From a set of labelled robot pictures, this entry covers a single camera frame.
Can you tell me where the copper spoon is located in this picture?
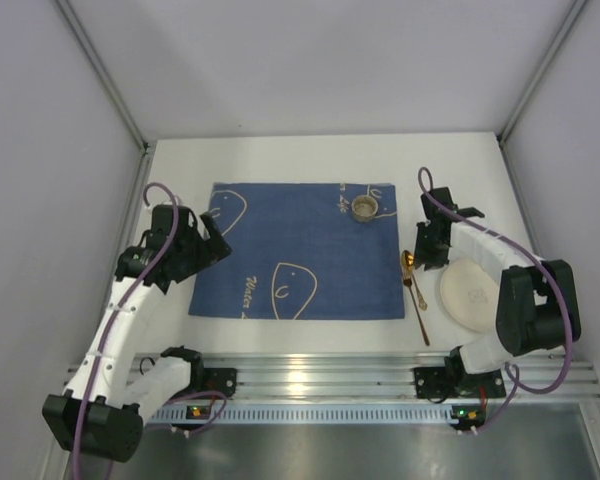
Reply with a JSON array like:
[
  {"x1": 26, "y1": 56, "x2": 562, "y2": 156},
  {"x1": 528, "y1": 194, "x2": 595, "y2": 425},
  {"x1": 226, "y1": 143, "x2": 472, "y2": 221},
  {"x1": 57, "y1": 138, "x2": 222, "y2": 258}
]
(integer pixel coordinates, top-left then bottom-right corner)
[{"x1": 401, "y1": 250, "x2": 428, "y2": 311}]

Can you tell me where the copper fork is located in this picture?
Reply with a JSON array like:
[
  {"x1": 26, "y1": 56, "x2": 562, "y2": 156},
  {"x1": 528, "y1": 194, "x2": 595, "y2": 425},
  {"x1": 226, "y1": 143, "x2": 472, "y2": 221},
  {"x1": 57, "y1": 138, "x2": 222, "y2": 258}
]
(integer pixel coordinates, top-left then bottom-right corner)
[{"x1": 403, "y1": 277, "x2": 430, "y2": 347}]

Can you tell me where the small beige cup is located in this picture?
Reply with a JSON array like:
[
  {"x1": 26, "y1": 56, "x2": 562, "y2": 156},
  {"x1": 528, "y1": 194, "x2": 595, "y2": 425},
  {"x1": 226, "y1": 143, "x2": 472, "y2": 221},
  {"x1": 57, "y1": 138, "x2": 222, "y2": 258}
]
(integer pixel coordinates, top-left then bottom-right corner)
[{"x1": 351, "y1": 195, "x2": 379, "y2": 223}]

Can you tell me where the blue cloth placemat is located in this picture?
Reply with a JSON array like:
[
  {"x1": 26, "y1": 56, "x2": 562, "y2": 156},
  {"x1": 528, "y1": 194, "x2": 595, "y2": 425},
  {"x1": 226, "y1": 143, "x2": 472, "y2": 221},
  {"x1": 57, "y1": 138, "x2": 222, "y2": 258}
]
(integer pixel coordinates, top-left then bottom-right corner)
[{"x1": 188, "y1": 183, "x2": 405, "y2": 321}]

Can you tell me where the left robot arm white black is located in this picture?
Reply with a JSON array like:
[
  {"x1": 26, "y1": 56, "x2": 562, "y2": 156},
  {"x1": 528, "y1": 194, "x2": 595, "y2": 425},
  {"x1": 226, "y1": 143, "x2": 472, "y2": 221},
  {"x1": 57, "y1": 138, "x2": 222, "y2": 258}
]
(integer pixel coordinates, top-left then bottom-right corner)
[{"x1": 42, "y1": 205, "x2": 231, "y2": 462}]

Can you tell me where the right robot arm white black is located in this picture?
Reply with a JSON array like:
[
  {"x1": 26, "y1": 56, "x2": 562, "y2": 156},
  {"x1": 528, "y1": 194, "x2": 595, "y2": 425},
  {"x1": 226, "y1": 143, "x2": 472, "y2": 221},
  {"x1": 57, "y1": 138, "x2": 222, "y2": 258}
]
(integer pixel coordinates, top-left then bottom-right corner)
[{"x1": 415, "y1": 187, "x2": 581, "y2": 381}]

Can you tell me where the white paper plate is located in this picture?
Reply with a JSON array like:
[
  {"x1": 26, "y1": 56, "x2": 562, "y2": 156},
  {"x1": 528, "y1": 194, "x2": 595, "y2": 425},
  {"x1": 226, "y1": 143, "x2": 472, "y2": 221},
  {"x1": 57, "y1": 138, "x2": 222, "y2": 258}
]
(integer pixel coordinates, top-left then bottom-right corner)
[{"x1": 439, "y1": 258, "x2": 499, "y2": 333}]

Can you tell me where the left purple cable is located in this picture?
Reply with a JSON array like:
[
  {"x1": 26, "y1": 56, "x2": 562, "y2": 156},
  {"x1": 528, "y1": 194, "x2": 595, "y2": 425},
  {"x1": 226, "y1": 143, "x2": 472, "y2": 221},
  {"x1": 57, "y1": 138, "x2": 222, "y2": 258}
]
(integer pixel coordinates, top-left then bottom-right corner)
[{"x1": 69, "y1": 182, "x2": 229, "y2": 480}]

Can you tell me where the purple cable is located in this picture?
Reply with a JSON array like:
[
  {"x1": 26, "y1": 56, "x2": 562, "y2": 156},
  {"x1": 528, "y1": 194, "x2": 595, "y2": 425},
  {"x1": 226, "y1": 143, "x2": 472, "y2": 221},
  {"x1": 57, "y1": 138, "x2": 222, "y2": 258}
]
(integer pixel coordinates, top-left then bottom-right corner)
[
  {"x1": 69, "y1": 182, "x2": 229, "y2": 480},
  {"x1": 417, "y1": 166, "x2": 576, "y2": 434}
]

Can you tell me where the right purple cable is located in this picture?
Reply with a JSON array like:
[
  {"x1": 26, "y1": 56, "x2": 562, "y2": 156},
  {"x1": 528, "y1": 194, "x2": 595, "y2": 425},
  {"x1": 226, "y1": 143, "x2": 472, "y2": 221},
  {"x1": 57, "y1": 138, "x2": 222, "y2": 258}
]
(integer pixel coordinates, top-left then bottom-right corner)
[{"x1": 417, "y1": 166, "x2": 576, "y2": 434}]

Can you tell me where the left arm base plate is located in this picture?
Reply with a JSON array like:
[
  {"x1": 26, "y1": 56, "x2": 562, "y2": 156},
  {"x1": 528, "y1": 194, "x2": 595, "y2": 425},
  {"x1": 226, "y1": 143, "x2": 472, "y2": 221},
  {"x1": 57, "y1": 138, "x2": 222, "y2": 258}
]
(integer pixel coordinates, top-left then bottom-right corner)
[{"x1": 148, "y1": 366, "x2": 238, "y2": 401}]

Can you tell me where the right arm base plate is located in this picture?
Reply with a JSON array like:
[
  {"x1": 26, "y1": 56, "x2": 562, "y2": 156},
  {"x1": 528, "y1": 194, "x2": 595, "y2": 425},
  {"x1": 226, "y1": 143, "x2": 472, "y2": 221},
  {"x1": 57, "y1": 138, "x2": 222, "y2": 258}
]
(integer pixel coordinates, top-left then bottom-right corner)
[{"x1": 413, "y1": 366, "x2": 506, "y2": 403}]

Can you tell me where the aluminium frame rail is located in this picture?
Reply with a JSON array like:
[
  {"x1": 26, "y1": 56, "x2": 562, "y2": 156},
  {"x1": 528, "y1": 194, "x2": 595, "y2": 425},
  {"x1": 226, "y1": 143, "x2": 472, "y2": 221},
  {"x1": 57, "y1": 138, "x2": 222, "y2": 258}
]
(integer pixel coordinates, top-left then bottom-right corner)
[{"x1": 57, "y1": 352, "x2": 600, "y2": 404}]

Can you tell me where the slotted cable duct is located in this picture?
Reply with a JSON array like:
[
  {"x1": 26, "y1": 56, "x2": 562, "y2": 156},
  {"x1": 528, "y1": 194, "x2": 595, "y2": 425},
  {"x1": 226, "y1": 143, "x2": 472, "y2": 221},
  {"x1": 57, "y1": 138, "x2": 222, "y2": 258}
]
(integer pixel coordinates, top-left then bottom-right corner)
[{"x1": 148, "y1": 403, "x2": 484, "y2": 426}]

